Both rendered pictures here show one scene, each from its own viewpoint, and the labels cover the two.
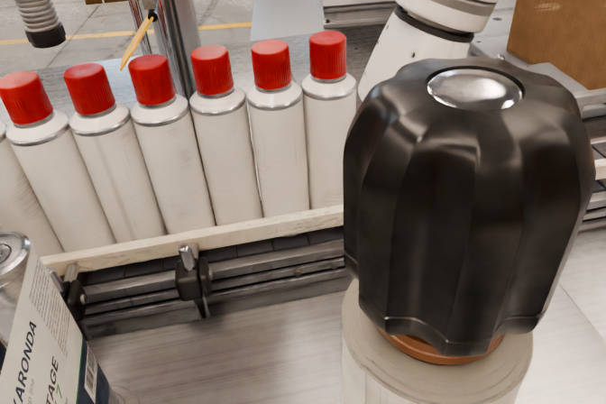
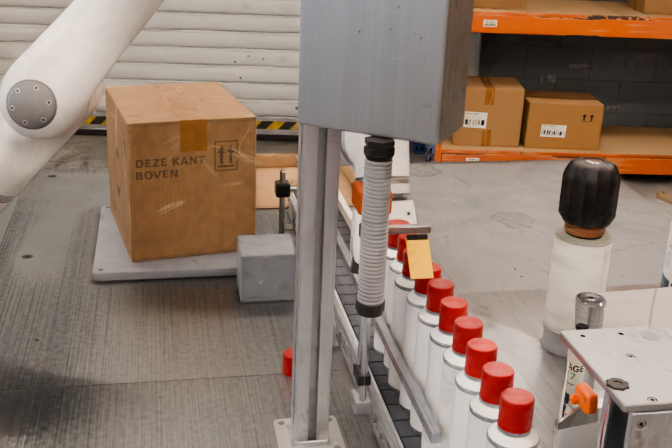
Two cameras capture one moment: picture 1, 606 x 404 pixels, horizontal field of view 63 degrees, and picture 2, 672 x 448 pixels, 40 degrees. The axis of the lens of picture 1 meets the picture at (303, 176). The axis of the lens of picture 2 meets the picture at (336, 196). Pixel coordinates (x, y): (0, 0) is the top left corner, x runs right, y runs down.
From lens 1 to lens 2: 1.37 m
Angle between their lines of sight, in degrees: 80
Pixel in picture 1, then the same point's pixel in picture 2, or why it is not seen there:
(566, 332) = (482, 298)
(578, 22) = (206, 206)
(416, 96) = (599, 164)
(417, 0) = (402, 186)
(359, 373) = (604, 249)
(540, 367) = (504, 307)
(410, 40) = (400, 208)
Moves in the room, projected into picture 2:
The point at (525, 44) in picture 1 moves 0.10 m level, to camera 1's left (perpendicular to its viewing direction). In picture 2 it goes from (155, 245) to (147, 267)
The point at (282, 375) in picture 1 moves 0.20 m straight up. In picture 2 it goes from (527, 371) to (542, 244)
